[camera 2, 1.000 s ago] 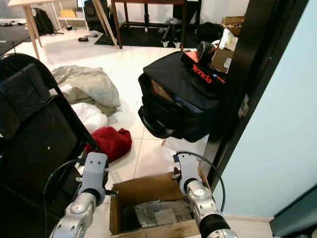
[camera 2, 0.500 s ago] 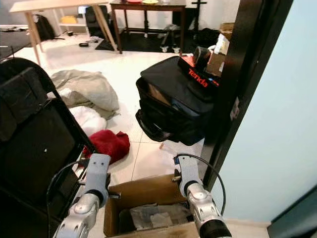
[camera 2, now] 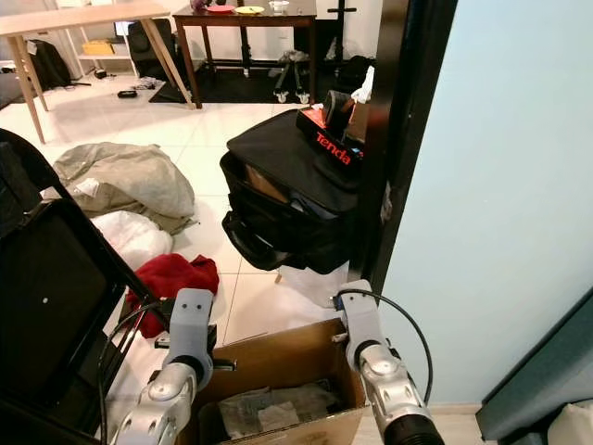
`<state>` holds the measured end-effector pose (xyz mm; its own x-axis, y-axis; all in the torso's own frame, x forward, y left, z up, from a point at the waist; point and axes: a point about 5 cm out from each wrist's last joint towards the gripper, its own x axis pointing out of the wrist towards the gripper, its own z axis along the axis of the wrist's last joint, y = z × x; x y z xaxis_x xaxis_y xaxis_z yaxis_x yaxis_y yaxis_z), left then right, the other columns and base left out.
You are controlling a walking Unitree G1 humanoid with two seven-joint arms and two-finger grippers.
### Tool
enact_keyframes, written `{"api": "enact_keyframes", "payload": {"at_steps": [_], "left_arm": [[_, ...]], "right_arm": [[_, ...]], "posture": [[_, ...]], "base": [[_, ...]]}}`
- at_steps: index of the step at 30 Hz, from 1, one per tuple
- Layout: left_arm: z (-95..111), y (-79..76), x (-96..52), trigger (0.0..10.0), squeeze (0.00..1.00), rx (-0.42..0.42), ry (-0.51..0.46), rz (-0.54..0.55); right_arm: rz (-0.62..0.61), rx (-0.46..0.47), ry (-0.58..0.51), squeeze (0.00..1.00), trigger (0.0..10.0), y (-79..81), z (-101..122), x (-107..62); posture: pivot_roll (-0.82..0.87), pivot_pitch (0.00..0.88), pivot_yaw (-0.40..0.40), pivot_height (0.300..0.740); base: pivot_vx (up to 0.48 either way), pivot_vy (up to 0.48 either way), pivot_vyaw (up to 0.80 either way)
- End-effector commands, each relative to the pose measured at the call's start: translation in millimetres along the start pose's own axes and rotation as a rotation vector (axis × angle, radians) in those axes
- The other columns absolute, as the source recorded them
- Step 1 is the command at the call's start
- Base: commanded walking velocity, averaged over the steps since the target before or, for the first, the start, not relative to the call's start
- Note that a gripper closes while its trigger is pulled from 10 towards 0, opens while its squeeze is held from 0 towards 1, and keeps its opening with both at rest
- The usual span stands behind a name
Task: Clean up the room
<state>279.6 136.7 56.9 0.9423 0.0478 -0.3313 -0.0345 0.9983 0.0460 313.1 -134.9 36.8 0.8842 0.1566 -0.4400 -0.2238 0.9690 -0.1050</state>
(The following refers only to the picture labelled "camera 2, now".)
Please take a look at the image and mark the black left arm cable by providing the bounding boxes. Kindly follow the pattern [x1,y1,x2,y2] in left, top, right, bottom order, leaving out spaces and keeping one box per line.
[97,297,177,445]

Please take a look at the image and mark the grey wheeled stand base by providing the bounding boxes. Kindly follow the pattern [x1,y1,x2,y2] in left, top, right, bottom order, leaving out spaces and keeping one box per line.
[273,51,311,103]

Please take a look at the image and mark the small black speaker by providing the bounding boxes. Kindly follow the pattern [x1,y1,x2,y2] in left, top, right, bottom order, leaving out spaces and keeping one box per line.
[322,90,358,135]

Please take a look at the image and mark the small brown cardboard box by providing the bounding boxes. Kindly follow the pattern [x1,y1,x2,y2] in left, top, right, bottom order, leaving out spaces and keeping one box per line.
[347,67,376,145]

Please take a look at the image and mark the open brown cardboard box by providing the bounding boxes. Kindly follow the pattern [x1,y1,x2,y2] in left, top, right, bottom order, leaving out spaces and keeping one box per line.
[176,318,372,445]

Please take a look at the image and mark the clear printed plastic wrapper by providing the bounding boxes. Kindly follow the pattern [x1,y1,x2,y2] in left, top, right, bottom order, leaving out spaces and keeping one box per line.
[218,380,344,441]

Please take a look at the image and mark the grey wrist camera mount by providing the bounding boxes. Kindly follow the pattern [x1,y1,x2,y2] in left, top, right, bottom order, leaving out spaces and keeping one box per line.
[338,280,385,358]
[167,287,216,367]

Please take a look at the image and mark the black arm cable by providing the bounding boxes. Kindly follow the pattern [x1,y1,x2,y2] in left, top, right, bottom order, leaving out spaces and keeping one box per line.
[338,289,435,404]
[97,297,177,445]

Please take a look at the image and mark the black backpack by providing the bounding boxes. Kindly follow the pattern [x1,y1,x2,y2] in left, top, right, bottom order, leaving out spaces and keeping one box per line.
[28,39,70,89]

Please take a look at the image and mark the black red Tenda box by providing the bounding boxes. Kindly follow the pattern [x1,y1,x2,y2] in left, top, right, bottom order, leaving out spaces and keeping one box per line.
[296,105,367,170]

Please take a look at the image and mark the red cloth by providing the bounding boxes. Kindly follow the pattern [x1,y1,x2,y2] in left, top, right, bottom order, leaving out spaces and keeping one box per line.
[125,253,221,339]

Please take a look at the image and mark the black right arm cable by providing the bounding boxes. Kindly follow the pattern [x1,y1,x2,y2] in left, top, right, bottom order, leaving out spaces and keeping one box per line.
[338,289,435,404]

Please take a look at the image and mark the large black fabric bag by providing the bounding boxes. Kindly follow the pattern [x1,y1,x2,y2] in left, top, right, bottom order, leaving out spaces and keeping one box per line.
[220,109,381,276]

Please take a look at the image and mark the yellow storage box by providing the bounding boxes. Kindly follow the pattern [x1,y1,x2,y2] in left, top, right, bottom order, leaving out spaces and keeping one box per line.
[82,40,117,57]

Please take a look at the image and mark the black tripod stand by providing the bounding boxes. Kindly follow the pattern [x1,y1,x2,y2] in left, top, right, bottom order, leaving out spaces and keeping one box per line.
[324,0,358,57]

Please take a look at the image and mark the light wood table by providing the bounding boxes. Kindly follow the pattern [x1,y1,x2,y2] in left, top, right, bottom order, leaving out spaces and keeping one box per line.
[0,0,196,145]

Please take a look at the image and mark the black folding chair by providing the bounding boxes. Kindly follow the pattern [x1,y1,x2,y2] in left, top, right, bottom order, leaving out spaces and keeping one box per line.
[0,128,191,445]

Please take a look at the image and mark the black floor mat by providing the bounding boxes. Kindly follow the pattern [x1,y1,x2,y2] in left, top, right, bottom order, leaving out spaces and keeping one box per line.
[148,65,325,105]

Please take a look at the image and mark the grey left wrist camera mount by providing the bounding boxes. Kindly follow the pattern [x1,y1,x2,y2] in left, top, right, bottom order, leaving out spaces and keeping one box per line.
[167,287,216,367]

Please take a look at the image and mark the dark wood table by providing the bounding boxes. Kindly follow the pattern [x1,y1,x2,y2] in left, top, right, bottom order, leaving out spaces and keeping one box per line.
[172,5,321,108]

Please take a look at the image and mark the grey crumpled garment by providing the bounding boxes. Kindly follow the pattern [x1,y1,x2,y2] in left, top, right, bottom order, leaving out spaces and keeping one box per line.
[53,142,196,233]

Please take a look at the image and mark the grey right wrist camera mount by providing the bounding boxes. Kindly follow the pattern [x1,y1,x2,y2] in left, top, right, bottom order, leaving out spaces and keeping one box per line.
[338,280,385,358]

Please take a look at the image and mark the small black duffel bag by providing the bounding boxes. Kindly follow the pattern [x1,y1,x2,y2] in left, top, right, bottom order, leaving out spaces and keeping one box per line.
[334,56,372,94]

